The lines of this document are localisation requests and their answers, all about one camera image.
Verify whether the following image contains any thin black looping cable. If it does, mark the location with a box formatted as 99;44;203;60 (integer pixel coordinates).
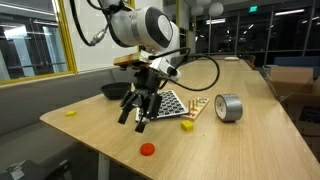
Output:
148;47;221;93

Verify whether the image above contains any light wooden table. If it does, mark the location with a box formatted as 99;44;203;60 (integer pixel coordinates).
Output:
179;57;253;72

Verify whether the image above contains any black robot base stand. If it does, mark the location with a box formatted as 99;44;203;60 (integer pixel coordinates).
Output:
0;159;73;180

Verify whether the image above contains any dark chair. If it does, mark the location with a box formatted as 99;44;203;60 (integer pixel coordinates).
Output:
245;54;257;69

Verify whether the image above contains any white cable plug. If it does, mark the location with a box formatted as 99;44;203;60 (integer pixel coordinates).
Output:
155;58;183;82

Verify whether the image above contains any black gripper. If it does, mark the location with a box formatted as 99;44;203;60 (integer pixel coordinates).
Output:
117;68;165;134

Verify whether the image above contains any gray upholstered bench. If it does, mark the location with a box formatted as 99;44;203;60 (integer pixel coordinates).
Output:
0;54;196;180

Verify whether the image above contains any round orange disc block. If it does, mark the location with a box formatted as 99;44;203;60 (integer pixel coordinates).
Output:
139;142;156;157

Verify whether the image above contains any black cable silver connector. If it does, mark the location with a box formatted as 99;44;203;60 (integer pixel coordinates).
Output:
69;0;111;47

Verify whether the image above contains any wrist camera mount plate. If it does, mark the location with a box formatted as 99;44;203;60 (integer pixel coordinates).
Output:
113;53;142;68

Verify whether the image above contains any wooden peg toy board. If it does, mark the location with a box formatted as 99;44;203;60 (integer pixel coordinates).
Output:
180;96;211;122

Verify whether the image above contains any brown cardboard box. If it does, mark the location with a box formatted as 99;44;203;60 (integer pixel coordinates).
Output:
269;65;314;98
279;77;320;158

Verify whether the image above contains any silver duct tape roll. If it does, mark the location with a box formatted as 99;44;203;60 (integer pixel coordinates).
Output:
214;93;244;123

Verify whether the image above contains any ceiling tube light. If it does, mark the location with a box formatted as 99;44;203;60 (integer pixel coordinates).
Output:
273;8;306;17

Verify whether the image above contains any white table leg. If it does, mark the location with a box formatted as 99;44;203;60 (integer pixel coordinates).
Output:
97;152;111;180

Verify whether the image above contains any black white checkerboard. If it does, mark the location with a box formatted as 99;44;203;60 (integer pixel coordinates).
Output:
134;89;190;123

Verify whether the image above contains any yellow cube block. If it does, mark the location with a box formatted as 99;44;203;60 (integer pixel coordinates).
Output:
180;120;195;132

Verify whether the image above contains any black bowl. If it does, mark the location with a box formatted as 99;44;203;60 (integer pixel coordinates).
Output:
100;81;133;100

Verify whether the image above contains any white round pendant lamp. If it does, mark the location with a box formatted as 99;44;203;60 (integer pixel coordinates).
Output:
208;2;224;18
190;4;204;17

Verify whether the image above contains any yellow framed window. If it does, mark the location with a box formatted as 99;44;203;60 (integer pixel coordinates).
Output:
0;0;78;86

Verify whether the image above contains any blue sofa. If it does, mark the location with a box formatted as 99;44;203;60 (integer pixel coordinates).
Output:
273;55;320;68

